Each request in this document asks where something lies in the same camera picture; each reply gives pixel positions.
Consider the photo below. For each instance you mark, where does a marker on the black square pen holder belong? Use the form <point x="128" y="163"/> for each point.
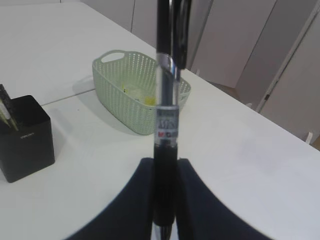
<point x="31" y="148"/>

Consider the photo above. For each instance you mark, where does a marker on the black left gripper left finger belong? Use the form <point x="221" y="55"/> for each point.
<point x="130" y="215"/>

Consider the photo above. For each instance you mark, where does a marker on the black gel pen bottom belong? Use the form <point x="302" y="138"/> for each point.
<point x="173" y="18"/>

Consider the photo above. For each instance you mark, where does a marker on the yellow utility knife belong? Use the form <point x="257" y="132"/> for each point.
<point x="12" y="124"/>

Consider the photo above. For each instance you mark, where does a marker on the green woven plastic basket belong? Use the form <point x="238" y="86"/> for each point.
<point x="118" y="67"/>

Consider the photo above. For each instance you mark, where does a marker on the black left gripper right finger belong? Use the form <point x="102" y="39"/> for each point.
<point x="200" y="215"/>

